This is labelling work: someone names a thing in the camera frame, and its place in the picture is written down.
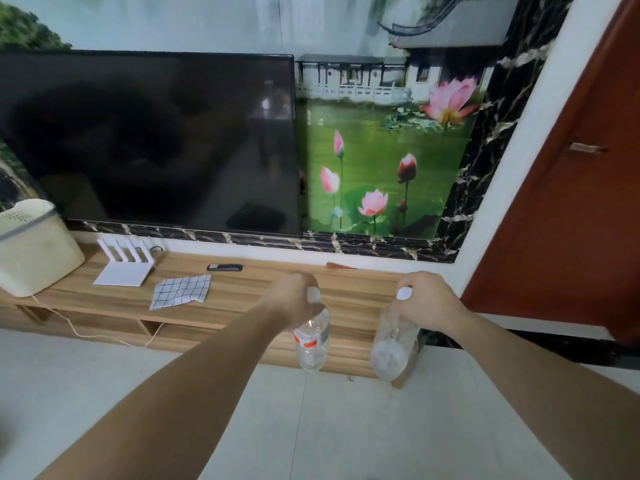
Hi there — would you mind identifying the person's right hand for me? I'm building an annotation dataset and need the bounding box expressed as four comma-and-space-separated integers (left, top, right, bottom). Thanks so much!
396, 271, 471, 329

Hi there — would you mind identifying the person's left hand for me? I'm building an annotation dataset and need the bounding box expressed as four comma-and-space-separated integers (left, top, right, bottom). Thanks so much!
264, 272, 321, 331

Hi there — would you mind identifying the clear bottle with red label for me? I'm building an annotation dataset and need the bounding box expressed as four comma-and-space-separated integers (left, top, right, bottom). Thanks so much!
293, 287, 331, 372

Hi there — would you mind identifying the clear plastic bottle without label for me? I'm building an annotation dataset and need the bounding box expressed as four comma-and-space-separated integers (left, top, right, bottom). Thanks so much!
370, 288, 422, 381

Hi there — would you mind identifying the person's right forearm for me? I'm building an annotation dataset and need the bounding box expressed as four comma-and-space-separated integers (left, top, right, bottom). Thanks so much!
452, 311, 640, 480

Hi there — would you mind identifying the person's left forearm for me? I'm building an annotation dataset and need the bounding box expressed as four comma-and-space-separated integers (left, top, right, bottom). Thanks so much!
35, 300, 291, 480

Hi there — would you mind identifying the wooden television cabinet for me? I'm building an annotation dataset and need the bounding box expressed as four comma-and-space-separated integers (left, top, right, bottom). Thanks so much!
0, 243, 423, 389

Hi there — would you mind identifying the white checkered cloth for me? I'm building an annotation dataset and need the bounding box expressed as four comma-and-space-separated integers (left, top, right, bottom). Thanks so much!
149, 275, 212, 311

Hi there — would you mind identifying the white router with antennas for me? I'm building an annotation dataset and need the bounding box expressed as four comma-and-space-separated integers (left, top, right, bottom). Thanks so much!
93, 238, 157, 287

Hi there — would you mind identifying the red-brown wooden door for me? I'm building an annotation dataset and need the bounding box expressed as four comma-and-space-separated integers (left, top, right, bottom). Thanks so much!
460, 0, 640, 345

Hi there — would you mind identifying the black flat screen television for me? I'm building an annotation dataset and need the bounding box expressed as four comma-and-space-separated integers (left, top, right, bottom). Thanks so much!
0, 50, 302, 237

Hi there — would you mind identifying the cream plastic storage box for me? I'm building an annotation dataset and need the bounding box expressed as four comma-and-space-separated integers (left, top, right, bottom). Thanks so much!
0, 199, 86, 298

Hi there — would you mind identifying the lotus flower wall mural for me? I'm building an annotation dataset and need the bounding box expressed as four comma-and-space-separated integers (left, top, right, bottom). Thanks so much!
0, 0, 576, 263

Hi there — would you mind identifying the white power cable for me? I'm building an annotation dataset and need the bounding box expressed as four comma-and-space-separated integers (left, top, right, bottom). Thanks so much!
30, 294, 166, 348

